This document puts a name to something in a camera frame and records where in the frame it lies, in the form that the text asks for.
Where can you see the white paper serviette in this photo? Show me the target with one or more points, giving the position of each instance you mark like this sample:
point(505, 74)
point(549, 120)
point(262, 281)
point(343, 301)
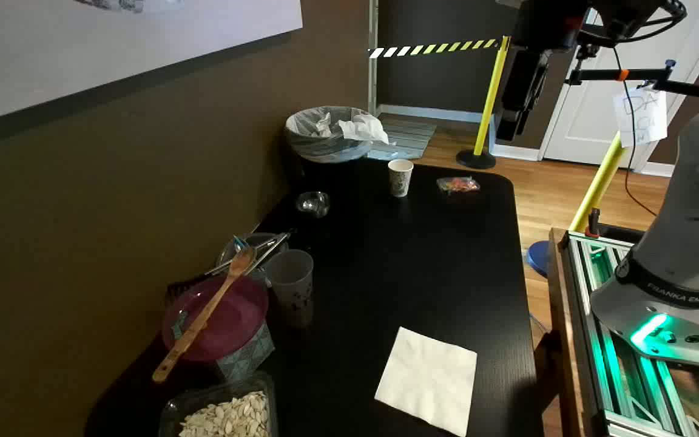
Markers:
point(429, 379)

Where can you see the whiteboard on wall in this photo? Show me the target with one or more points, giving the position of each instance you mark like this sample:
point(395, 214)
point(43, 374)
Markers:
point(52, 50)

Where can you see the wooden spatula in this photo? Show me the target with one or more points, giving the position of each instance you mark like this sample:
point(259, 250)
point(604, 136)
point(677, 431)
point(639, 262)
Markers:
point(238, 264)

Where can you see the black bin with white liner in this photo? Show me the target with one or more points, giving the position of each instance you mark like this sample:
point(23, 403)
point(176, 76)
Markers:
point(324, 139)

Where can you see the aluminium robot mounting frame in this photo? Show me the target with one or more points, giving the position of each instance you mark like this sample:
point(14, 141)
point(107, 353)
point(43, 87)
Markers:
point(639, 381)

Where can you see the metal tongs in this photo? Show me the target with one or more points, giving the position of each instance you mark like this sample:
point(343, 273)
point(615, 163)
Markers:
point(262, 245)

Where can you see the maroon round plate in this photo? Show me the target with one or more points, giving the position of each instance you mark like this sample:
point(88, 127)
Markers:
point(235, 318)

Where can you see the container of white pieces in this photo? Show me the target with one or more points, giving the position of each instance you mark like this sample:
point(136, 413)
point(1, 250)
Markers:
point(224, 411)

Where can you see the translucent plastic cup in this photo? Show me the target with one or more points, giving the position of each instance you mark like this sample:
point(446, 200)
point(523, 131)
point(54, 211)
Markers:
point(292, 285)

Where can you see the yellow black barrier tape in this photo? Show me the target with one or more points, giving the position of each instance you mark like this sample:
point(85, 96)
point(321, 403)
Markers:
point(435, 50)

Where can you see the white door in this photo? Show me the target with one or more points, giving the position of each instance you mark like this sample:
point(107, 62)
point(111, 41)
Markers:
point(590, 114)

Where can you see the grey square container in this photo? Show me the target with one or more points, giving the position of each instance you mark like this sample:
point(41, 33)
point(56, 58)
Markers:
point(242, 362)

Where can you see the white patterned paper cup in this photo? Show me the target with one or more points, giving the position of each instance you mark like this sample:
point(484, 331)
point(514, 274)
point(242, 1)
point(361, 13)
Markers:
point(400, 173)

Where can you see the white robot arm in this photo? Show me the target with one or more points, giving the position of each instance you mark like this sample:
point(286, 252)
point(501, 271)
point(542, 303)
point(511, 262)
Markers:
point(651, 300)

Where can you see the yellow stanchion post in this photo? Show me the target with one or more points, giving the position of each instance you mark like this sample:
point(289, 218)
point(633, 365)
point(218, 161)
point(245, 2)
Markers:
point(475, 155)
point(599, 182)

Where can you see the small plastic snack packet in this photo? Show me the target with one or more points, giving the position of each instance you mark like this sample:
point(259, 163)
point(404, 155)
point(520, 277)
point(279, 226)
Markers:
point(456, 184)

